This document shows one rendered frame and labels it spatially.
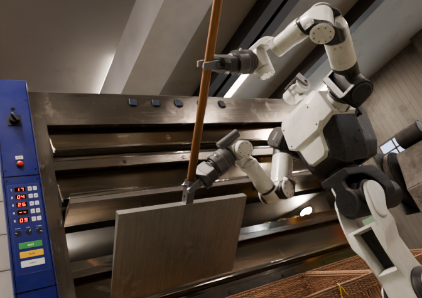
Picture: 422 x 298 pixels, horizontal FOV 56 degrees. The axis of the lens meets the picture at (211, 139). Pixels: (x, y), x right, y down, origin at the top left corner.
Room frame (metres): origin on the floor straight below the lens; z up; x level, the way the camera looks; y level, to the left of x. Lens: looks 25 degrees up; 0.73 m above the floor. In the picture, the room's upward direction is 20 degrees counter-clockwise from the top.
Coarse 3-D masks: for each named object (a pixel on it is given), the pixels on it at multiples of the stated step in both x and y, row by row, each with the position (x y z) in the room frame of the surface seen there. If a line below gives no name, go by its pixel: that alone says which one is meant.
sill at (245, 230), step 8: (296, 216) 2.51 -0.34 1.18; (304, 216) 2.55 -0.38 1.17; (312, 216) 2.59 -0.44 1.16; (320, 216) 2.63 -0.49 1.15; (264, 224) 2.34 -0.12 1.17; (272, 224) 2.38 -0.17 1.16; (280, 224) 2.41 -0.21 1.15; (288, 224) 2.45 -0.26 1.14; (240, 232) 2.23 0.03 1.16; (248, 232) 2.26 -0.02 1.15; (104, 256) 1.75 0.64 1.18; (112, 256) 1.78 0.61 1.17; (72, 264) 1.67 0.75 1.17; (80, 264) 1.69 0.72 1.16; (88, 264) 1.71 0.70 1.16; (96, 264) 1.73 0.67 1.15; (104, 264) 1.75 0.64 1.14
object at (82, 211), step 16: (304, 176) 2.45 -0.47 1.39; (144, 192) 1.76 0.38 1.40; (160, 192) 1.81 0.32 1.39; (176, 192) 1.88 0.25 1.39; (208, 192) 2.04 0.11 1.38; (224, 192) 2.13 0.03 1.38; (240, 192) 2.23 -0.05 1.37; (256, 192) 2.34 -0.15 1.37; (80, 208) 1.62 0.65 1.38; (96, 208) 1.68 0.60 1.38; (112, 208) 1.74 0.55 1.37; (128, 208) 1.81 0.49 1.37; (64, 224) 1.68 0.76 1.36; (80, 224) 1.75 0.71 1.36
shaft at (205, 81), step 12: (216, 0) 0.97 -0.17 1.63; (216, 12) 0.99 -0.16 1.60; (216, 24) 1.02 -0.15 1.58; (216, 36) 1.05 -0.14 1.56; (204, 60) 1.09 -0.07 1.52; (204, 72) 1.11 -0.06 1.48; (204, 84) 1.14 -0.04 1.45; (204, 96) 1.16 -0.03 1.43; (204, 108) 1.19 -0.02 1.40; (192, 144) 1.27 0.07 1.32; (192, 156) 1.29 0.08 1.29; (192, 168) 1.32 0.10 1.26; (192, 180) 1.35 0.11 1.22
